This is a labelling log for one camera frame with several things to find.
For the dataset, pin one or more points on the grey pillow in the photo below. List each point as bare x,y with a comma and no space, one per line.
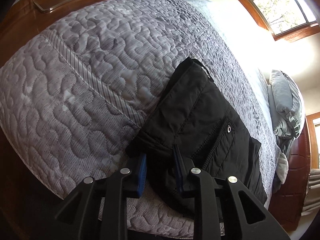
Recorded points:
285,97

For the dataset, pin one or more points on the crumpled grey blanket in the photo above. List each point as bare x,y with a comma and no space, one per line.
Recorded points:
283,165

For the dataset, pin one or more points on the grey quilted bedspread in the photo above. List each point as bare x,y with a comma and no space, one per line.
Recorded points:
82,80

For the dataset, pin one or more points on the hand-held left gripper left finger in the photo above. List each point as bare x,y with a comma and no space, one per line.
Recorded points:
141,177

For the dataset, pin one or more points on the black quilted jacket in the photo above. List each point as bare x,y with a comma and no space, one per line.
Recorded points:
200,125

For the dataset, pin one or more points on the wooden headboard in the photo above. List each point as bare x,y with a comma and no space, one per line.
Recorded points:
296,180

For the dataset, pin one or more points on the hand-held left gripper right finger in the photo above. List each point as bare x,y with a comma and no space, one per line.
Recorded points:
179,172

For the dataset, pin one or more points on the large wooden framed window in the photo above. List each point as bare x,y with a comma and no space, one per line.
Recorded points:
280,2

